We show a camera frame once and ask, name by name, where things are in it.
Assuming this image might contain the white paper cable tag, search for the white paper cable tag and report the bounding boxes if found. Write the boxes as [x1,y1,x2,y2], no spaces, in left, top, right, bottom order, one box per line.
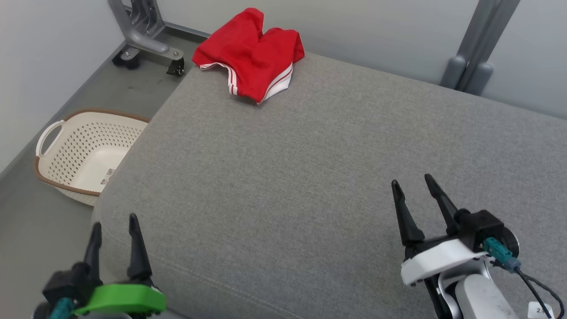
[527,301,555,319]

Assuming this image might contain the red shirt with white sleeves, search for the red shirt with white sleeves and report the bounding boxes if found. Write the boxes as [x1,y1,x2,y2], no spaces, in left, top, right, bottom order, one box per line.
[192,8,305,105]

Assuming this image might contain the grey partition post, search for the grey partition post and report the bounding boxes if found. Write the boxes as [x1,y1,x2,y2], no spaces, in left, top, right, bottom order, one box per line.
[439,0,521,96]

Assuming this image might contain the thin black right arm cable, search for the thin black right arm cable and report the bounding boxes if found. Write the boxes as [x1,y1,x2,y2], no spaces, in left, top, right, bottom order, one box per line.
[523,274,566,319]

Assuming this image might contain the camera cable teal plug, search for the camera cable teal plug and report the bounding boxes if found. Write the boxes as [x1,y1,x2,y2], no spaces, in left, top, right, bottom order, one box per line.
[483,237,554,319]
[49,298,75,319]

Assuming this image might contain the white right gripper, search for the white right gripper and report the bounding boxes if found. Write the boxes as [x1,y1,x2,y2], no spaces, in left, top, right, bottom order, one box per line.
[392,174,488,286]

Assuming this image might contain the left camera cable teal plug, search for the left camera cable teal plug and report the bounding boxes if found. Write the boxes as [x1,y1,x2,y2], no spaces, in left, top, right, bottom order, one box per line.
[49,298,75,319]

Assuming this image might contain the grey metal wheeled stand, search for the grey metal wheeled stand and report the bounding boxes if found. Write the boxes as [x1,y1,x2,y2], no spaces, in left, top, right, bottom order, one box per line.
[108,0,186,77]

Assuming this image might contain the cream perforated laundry basket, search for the cream perforated laundry basket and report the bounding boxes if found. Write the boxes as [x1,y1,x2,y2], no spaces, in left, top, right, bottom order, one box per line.
[35,108,151,206]

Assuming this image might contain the right camera cable teal plug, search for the right camera cable teal plug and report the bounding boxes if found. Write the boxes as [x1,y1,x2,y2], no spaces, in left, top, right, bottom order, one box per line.
[483,237,554,319]

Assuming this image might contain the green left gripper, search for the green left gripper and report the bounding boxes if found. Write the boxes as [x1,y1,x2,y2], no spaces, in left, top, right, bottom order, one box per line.
[73,214,167,316]

